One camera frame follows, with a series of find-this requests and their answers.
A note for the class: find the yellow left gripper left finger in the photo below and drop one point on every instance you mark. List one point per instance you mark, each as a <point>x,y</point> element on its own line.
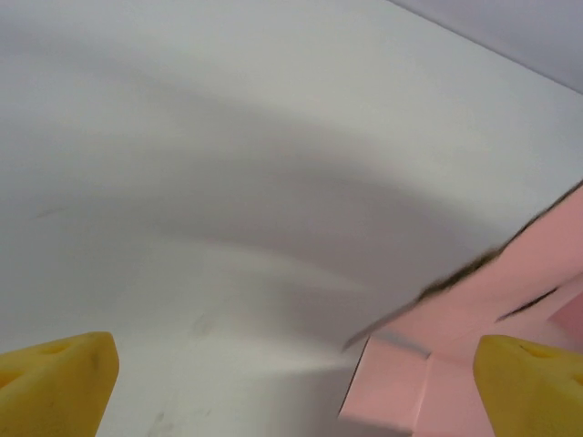
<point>54,387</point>

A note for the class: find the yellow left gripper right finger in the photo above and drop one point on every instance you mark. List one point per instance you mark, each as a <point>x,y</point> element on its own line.
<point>528,391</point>

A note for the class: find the pink paper box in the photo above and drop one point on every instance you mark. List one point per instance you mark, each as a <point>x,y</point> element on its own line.
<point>473,309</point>

